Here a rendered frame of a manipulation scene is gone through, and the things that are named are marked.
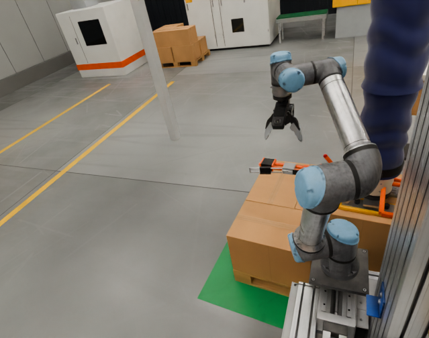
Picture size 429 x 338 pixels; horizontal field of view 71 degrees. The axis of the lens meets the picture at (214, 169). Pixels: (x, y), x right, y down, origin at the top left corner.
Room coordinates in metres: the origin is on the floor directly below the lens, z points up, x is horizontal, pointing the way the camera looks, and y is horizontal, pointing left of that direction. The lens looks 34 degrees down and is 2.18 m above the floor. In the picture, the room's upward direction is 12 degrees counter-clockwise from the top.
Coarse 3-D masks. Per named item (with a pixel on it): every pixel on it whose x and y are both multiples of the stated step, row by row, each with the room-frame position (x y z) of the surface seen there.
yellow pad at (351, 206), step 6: (342, 204) 1.17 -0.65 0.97; (348, 204) 1.16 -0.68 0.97; (354, 204) 1.16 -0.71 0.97; (360, 204) 1.15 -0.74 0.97; (390, 204) 1.11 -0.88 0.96; (348, 210) 1.14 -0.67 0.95; (354, 210) 1.12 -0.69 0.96; (360, 210) 1.11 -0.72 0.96; (366, 210) 1.10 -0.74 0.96; (372, 210) 1.09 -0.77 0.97; (378, 210) 1.08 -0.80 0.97; (384, 210) 1.07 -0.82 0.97; (390, 210) 1.06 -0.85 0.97
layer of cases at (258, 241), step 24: (264, 192) 1.89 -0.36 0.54; (288, 192) 1.83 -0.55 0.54; (240, 216) 1.68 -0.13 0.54; (264, 216) 1.63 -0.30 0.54; (288, 216) 1.58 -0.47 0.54; (240, 240) 1.46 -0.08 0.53; (264, 240) 1.40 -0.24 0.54; (288, 240) 1.36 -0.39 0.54; (240, 264) 1.48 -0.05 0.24; (264, 264) 1.37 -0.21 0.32; (288, 264) 1.28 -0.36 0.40
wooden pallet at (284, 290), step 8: (240, 272) 1.48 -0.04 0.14; (240, 280) 1.49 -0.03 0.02; (248, 280) 1.45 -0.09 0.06; (256, 280) 1.46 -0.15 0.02; (264, 280) 1.45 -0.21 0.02; (264, 288) 1.39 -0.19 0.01; (272, 288) 1.36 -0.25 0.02; (280, 288) 1.35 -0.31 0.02; (288, 288) 1.34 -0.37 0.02; (288, 296) 1.28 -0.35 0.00
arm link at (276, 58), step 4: (276, 52) 1.09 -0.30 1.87; (280, 52) 1.08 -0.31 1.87; (284, 52) 1.07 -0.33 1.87; (288, 52) 1.07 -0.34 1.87; (272, 56) 1.07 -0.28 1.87; (276, 56) 1.05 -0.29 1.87; (280, 56) 1.04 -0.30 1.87; (284, 56) 1.04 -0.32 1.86; (288, 56) 1.05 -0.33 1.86; (272, 60) 1.06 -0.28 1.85; (276, 60) 1.05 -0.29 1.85; (280, 60) 1.04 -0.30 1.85; (284, 60) 1.04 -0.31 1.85; (288, 60) 1.04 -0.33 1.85; (272, 64) 1.06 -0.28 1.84; (276, 64) 1.05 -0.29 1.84; (272, 68) 1.06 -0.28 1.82; (272, 72) 1.06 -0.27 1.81; (272, 76) 1.07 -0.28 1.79; (272, 80) 1.07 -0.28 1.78; (276, 80) 1.05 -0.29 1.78; (272, 84) 1.07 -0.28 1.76; (276, 84) 1.05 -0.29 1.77
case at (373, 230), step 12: (336, 216) 1.13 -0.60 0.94; (348, 216) 1.10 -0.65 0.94; (360, 216) 1.09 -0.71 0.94; (372, 216) 1.07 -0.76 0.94; (360, 228) 1.06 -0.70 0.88; (372, 228) 1.03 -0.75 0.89; (384, 228) 1.01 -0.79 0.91; (360, 240) 1.06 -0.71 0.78; (372, 240) 1.03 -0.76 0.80; (384, 240) 1.00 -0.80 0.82; (372, 252) 1.02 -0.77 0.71; (372, 264) 1.02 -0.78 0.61
